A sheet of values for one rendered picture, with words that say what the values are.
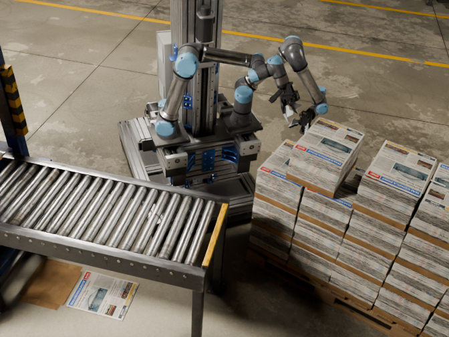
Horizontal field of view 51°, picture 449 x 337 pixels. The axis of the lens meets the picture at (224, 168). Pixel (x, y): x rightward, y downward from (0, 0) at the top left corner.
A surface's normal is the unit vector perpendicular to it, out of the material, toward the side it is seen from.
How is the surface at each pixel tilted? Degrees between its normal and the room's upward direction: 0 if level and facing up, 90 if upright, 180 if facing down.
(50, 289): 0
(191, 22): 90
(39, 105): 0
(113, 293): 0
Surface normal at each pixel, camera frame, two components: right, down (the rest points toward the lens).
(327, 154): 0.07, -0.74
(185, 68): 0.04, 0.55
